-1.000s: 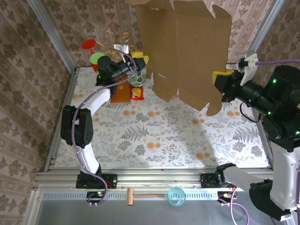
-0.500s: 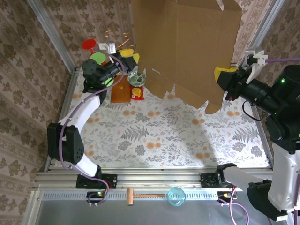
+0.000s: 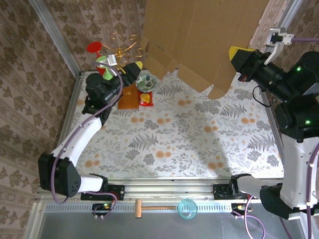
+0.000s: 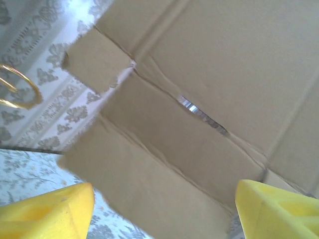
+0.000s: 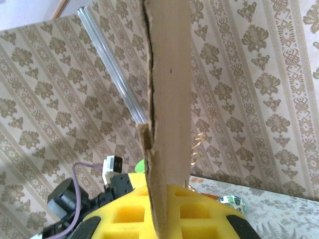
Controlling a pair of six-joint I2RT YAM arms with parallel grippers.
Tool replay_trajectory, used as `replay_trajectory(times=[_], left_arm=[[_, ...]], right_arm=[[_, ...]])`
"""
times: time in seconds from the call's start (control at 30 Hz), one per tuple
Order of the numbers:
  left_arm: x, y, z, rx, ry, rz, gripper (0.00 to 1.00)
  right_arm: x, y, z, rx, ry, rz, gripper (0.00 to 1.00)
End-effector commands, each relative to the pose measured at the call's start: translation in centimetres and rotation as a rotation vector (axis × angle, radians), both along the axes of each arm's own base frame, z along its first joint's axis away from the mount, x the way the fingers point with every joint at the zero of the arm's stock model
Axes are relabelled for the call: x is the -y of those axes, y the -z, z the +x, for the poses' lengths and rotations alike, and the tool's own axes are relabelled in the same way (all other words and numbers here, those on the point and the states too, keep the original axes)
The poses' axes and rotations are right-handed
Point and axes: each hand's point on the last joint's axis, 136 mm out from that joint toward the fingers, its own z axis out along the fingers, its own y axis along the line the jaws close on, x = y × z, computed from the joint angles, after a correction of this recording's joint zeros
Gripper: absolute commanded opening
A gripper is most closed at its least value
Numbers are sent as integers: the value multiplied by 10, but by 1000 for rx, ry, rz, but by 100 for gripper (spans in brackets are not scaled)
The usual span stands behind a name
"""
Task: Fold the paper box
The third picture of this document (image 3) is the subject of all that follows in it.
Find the brown cardboard paper box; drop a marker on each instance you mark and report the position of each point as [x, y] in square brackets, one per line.
[199, 37]

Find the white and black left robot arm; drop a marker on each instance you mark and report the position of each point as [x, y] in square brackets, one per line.
[74, 142]

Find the leaf pattern bowl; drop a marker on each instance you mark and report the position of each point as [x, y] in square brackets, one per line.
[145, 83]

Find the orange-brown wooden board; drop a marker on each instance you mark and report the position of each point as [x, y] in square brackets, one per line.
[128, 99]

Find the red snack packet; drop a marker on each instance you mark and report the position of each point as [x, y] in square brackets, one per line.
[145, 99]

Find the green plastic goblet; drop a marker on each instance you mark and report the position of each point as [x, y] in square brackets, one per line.
[101, 61]

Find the red plastic goblet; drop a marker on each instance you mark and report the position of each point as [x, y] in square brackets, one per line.
[94, 47]

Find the floral tablecloth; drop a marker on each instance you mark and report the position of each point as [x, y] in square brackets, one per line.
[174, 139]

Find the small black controller board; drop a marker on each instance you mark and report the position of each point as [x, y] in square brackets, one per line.
[236, 207]
[102, 206]

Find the wooden mallet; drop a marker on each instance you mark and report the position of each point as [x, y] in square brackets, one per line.
[138, 208]

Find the clear blue glass cup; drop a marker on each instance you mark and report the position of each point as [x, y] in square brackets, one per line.
[187, 209]

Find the grey metal shelf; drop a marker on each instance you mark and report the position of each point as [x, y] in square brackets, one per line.
[149, 229]

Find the aluminium frame post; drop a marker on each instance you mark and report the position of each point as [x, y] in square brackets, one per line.
[53, 32]
[290, 15]

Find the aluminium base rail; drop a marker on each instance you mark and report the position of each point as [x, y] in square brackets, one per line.
[169, 189]

